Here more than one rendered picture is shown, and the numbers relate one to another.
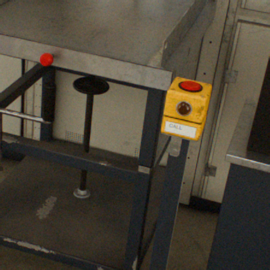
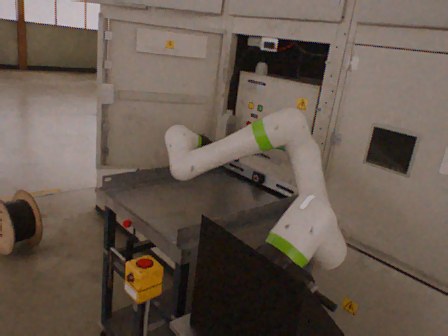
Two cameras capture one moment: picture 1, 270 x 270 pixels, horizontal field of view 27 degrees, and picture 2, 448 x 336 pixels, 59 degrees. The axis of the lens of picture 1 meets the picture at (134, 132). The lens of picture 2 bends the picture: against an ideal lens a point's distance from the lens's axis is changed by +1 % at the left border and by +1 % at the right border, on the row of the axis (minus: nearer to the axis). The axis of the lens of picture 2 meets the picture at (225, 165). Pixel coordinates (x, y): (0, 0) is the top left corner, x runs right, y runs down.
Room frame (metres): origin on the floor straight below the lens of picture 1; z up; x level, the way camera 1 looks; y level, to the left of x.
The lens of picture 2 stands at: (0.33, -0.80, 1.54)
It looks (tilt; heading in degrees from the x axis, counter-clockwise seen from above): 18 degrees down; 33
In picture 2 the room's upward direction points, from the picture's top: 7 degrees clockwise
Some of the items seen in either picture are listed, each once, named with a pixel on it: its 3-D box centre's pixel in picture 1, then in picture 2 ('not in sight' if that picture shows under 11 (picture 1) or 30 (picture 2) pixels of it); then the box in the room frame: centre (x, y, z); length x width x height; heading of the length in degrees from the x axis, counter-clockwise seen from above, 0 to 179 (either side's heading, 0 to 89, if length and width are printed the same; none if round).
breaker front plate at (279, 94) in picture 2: not in sight; (268, 128); (2.03, 0.07, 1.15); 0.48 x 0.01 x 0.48; 78
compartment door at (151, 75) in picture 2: not in sight; (161, 98); (1.82, 0.60, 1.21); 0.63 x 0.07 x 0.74; 146
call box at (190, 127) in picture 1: (186, 108); (143, 278); (1.06, -0.10, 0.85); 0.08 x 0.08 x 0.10; 78
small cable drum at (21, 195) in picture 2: not in sight; (13, 221); (1.58, 1.63, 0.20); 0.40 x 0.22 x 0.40; 87
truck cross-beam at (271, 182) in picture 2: not in sight; (262, 176); (2.04, 0.07, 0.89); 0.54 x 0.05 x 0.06; 78
